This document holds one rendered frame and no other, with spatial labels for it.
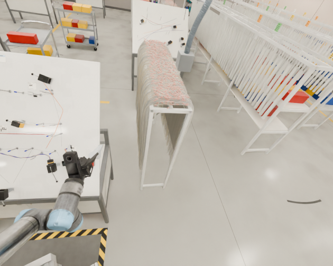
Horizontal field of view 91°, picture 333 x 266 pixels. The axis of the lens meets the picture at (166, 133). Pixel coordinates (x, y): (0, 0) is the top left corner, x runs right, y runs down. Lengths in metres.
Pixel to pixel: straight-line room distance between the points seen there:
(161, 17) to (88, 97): 3.13
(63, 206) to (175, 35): 3.81
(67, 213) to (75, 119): 0.80
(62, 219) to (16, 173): 0.96
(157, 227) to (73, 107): 1.67
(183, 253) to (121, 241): 0.72
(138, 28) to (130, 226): 3.53
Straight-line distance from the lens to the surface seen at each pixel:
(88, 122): 1.34
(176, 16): 4.26
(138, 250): 2.25
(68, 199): 0.72
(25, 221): 0.79
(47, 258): 1.19
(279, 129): 3.30
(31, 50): 4.32
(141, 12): 4.13
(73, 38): 6.20
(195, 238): 2.39
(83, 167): 0.77
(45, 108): 1.43
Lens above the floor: 2.23
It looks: 45 degrees down
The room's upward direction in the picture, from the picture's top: 14 degrees clockwise
